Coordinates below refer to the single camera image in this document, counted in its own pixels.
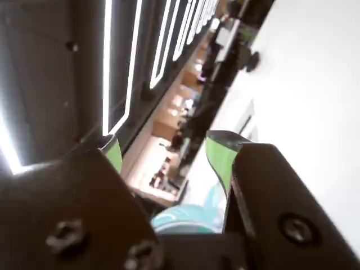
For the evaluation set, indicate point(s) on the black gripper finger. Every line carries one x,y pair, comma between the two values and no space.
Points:
70,202
275,197

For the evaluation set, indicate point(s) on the teal whale-shaped bin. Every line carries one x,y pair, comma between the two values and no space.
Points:
182,220

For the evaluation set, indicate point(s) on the black office chair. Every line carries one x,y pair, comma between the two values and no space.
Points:
251,60

